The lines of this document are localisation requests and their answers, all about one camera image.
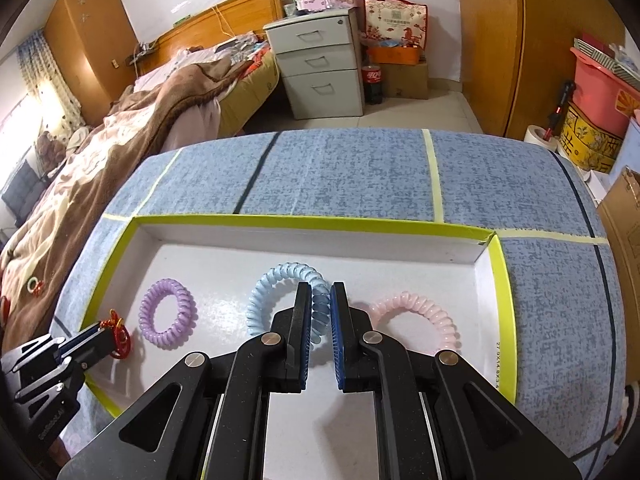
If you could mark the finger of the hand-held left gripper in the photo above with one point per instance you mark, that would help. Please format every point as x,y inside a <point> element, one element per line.
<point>100,349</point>
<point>82,340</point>

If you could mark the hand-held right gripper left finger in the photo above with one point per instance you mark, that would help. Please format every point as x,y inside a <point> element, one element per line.
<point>304,350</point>

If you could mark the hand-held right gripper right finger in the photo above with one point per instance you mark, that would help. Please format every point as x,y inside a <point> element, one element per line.
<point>338,340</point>

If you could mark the green-rimmed white cardboard box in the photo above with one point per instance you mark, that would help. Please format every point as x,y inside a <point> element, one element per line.
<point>225,260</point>

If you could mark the dark grey cushion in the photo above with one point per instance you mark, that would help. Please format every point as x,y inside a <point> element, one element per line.
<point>20,192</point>

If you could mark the blue patterned tablecloth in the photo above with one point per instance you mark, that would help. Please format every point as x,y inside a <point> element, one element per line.
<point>350,180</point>

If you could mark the brown fleece blanket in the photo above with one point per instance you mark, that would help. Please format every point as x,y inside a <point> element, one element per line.
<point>100,160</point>

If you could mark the brown teddy bear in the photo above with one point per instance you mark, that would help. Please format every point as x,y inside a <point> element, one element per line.
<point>50,147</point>

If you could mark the bed with brown blanket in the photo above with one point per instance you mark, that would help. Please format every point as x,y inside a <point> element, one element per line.
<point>192,127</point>

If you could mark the yellow mattress sheet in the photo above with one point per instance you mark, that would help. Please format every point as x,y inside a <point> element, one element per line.
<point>250,100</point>

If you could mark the cola bottle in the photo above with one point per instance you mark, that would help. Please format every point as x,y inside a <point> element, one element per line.
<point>372,85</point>

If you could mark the dotted curtain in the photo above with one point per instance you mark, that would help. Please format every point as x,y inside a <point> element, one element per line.
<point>45,85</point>

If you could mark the small brown cardboard box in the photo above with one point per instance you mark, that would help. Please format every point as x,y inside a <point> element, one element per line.
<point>407,82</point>

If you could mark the grey three-drawer cabinet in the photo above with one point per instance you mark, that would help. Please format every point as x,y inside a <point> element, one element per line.
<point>320,60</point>

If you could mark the white tape roll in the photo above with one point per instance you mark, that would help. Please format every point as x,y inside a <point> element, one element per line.
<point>537,136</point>

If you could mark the orange box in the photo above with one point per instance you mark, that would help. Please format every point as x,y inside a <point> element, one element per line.
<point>395,55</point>

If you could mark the large open cardboard box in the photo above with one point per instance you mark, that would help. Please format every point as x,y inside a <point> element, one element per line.
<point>622,230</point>

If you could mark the narrow wooden wardrobe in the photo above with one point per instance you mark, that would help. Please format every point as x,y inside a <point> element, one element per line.
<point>90,35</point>

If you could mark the pile of clothes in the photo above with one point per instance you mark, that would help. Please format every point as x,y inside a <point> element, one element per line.
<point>240,47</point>

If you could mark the red and black tool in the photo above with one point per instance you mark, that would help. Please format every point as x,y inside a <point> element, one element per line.
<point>559,110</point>

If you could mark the yellow patterned tin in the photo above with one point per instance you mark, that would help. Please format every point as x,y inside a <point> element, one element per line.
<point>590,142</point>

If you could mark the red and white gift bag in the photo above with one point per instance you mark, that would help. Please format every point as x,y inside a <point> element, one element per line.
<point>395,22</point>

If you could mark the pink printed box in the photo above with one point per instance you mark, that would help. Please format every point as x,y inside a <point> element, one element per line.
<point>325,2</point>

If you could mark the wooden bed headboard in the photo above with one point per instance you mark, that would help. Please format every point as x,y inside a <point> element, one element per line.
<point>200,15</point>

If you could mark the light blue storage box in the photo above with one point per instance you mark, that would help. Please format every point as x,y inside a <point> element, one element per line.
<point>631,150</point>

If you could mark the pink plastic bin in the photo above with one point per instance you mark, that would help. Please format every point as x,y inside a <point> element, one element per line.
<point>600,95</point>

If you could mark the large wooden wardrobe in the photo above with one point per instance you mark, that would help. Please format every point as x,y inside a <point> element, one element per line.
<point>540,35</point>

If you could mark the striped flat box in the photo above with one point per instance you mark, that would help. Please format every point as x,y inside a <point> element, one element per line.
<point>595,50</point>

